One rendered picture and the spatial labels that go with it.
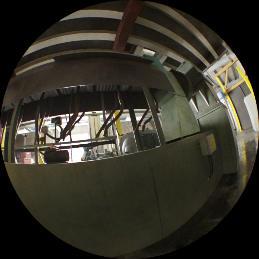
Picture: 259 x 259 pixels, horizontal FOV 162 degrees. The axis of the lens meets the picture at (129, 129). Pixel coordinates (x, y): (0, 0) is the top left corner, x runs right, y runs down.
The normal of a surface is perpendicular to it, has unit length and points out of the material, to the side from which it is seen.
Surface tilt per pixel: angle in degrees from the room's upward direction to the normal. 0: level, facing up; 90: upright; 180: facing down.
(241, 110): 90
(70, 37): 180
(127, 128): 90
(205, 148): 90
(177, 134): 72
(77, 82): 90
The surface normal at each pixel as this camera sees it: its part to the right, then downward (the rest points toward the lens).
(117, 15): 0.21, 0.94
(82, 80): 0.31, -0.31
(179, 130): -0.95, -0.19
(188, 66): -0.93, 0.11
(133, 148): -0.73, -0.04
